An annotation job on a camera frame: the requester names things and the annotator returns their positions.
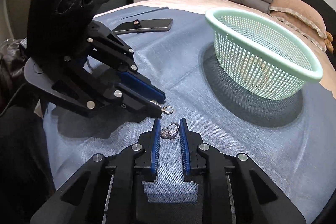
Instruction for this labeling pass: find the silver crystal earring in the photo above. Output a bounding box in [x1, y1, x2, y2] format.
[160, 123, 179, 140]

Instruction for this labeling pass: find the mint green plastic basket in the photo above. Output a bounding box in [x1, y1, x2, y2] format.
[205, 7, 323, 100]

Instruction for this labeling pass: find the black smartphone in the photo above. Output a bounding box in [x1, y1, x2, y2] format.
[112, 18, 173, 35]

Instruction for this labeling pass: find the blue cloth mat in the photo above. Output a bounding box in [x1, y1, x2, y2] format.
[43, 6, 335, 223]

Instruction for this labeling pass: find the brown teddy bear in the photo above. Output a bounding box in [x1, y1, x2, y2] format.
[325, 31, 334, 53]

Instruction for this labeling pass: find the pink pillow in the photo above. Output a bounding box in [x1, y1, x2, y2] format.
[270, 11, 327, 52]
[269, 0, 326, 39]

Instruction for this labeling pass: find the silver ring charm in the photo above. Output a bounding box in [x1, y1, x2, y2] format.
[151, 100, 174, 115]

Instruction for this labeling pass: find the left camera black housing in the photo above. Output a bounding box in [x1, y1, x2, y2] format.
[27, 0, 110, 62]

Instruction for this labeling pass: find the upper pink pillow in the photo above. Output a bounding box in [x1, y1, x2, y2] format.
[269, 0, 326, 39]

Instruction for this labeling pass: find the lower pink pillow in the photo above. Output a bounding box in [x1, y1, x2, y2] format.
[270, 11, 327, 52]

